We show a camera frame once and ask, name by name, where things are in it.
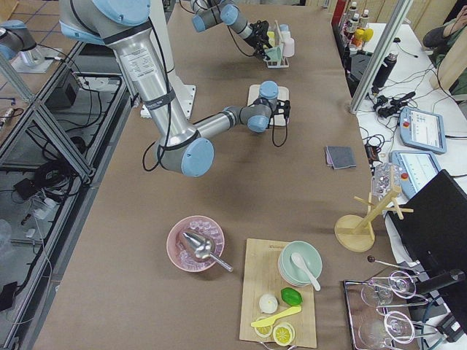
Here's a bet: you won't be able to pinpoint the pink bowl with ice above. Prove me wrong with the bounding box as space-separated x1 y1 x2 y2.
166 215 225 272

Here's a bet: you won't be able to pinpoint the pink cup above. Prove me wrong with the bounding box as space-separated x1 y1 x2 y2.
282 37 295 58

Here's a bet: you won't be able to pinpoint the blue teach pendant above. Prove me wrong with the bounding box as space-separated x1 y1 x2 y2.
399 106 447 154
390 150 441 199

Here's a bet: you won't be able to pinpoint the lemon slice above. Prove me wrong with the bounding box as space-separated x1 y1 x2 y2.
272 322 296 346
254 325 273 338

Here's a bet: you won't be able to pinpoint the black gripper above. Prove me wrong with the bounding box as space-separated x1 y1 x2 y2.
249 20 272 62

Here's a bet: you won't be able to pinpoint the lower wine glass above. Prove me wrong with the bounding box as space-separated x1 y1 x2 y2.
358 311 415 349

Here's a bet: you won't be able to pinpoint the green lime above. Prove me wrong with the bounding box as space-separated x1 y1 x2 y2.
280 287 303 306

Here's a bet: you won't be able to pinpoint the white wire cup rack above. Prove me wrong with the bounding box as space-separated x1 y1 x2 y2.
263 20 295 69

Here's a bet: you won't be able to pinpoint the wooden mug tree stand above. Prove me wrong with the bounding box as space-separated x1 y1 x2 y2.
334 182 414 252

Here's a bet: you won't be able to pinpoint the black monitor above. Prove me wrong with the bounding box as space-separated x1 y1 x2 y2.
389 169 466 276

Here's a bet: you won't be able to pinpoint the lower blue teach pendant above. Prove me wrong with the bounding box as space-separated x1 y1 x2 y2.
390 150 441 199

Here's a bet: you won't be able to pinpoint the white peeled egg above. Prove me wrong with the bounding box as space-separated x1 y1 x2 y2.
258 293 279 314

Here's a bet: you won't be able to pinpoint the dark glass rack tray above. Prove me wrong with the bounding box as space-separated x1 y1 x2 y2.
343 271 452 349

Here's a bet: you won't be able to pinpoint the yellow cup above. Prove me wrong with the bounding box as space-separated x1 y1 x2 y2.
266 31 276 48

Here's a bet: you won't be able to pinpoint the mint green cup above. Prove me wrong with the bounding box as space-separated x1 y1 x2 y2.
266 46 282 65

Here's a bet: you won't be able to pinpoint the aluminium frame post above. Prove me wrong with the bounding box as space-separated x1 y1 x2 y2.
349 0 413 114

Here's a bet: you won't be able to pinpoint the wine glass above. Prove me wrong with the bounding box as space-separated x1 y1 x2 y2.
360 271 416 306
358 311 415 349

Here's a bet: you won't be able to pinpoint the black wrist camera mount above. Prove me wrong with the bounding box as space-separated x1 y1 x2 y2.
273 100 290 127

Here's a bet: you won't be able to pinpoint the wooden cutting board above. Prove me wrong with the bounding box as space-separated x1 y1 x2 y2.
238 237 318 347

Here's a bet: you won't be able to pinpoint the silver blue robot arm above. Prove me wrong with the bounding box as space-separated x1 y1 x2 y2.
178 1 273 62
59 1 280 177

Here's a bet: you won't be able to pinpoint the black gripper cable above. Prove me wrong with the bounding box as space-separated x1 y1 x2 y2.
269 112 291 147

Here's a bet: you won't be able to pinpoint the lemon slice left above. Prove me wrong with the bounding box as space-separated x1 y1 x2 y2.
254 325 273 338

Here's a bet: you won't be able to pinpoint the folded grey cloth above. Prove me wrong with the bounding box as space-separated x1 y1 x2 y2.
325 146 356 170

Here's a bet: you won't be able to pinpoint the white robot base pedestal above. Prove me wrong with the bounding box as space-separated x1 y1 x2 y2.
131 1 196 118

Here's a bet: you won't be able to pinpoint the clear patterned glass cup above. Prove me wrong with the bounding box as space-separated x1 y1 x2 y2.
371 163 402 199

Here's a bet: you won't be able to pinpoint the lemon slice right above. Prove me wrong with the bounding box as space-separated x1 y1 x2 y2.
272 322 296 346

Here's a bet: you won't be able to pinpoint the upper blue teach pendant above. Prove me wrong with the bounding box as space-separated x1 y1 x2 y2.
399 106 447 154

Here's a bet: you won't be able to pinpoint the black water bottle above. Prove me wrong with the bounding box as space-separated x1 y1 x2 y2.
372 50 398 93

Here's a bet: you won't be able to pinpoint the upper wine glass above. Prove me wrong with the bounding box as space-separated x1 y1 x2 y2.
360 271 416 306

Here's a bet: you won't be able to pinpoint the white ceramic spoon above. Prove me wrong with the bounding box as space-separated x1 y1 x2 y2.
291 252 321 292

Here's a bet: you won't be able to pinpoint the yellow plastic knife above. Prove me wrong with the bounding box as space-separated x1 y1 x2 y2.
250 306 302 328

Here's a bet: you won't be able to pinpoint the metal ice scoop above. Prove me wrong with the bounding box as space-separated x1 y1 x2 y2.
179 230 234 272

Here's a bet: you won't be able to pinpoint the stacked mint green bowls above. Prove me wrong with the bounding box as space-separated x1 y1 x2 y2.
277 241 323 287

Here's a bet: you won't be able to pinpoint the seated person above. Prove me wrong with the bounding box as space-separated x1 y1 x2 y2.
422 1 466 67

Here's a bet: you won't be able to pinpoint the cream white rectangular tray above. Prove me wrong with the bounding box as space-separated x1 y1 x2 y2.
247 85 289 128

